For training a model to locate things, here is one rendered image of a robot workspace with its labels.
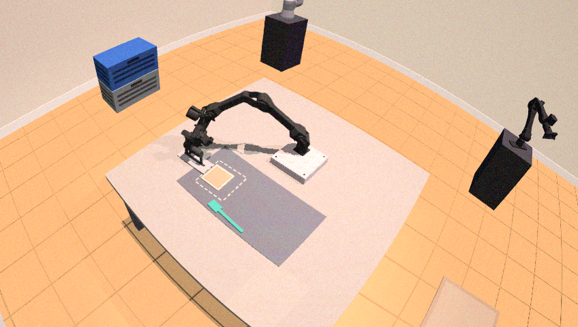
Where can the peach square tile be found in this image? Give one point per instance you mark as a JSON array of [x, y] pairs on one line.
[[217, 177]]

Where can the small teal trowel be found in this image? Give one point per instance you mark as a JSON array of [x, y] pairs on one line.
[[216, 207]]

